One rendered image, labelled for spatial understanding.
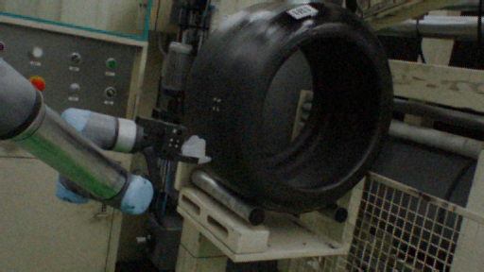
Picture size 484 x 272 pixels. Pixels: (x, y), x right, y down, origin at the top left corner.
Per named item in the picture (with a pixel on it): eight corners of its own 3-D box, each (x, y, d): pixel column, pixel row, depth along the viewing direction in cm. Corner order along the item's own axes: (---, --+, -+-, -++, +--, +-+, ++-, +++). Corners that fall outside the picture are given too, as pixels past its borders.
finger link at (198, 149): (221, 144, 119) (188, 136, 114) (215, 166, 119) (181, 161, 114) (216, 141, 121) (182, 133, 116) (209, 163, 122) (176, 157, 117)
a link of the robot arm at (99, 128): (52, 142, 105) (61, 103, 105) (102, 150, 111) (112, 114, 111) (60, 148, 99) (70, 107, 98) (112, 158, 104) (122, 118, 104)
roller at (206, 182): (203, 167, 149) (203, 181, 150) (189, 170, 147) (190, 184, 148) (266, 207, 120) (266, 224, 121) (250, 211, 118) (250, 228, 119)
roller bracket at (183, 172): (173, 188, 148) (178, 157, 147) (279, 190, 169) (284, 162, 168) (178, 192, 146) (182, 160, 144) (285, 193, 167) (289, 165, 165)
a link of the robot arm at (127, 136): (113, 154, 105) (103, 145, 112) (133, 158, 107) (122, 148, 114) (122, 121, 104) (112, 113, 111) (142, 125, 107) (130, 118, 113)
